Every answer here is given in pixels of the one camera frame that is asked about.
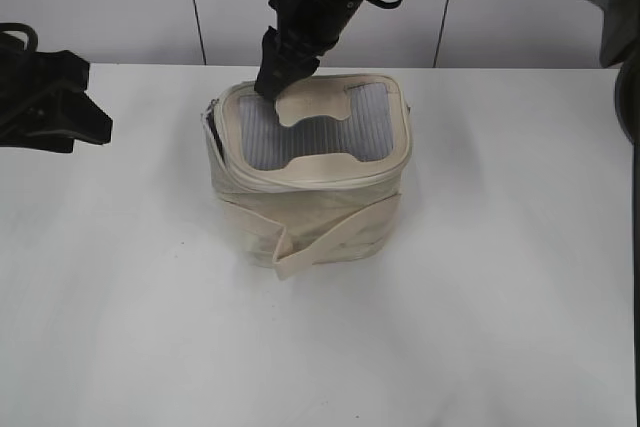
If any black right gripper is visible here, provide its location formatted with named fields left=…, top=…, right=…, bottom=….
left=254, top=0, right=401, bottom=98

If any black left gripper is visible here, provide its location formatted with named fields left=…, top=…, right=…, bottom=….
left=1, top=31, right=113, bottom=153

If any cream bag with silver window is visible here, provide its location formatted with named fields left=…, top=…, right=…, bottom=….
left=202, top=74, right=412, bottom=279

